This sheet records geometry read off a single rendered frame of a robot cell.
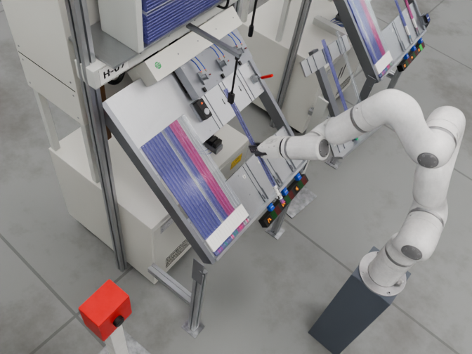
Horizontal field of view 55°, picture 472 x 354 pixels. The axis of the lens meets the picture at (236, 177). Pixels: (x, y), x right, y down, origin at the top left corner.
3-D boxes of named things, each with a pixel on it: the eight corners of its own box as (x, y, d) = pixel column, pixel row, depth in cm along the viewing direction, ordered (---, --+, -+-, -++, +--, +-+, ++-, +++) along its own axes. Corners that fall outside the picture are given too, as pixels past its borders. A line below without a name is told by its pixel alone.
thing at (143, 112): (257, 93, 201) (265, 90, 197) (152, 182, 165) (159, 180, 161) (218, 25, 190) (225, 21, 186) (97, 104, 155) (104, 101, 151)
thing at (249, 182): (299, 161, 210) (304, 160, 208) (208, 258, 175) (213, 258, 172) (279, 126, 204) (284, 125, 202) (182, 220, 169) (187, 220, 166)
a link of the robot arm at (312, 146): (298, 130, 163) (283, 142, 158) (329, 130, 153) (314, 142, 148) (304, 151, 166) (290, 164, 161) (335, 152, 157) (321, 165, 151)
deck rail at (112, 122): (206, 260, 177) (215, 260, 172) (203, 263, 176) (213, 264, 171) (97, 105, 155) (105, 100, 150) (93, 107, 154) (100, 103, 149)
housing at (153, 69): (222, 35, 192) (242, 23, 181) (139, 91, 166) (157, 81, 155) (212, 17, 190) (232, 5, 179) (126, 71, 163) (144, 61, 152)
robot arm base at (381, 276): (413, 273, 182) (435, 251, 167) (390, 306, 172) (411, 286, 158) (373, 244, 188) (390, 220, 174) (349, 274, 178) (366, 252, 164)
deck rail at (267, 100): (298, 161, 214) (308, 159, 209) (296, 164, 213) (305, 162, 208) (221, 24, 191) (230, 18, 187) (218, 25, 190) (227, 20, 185)
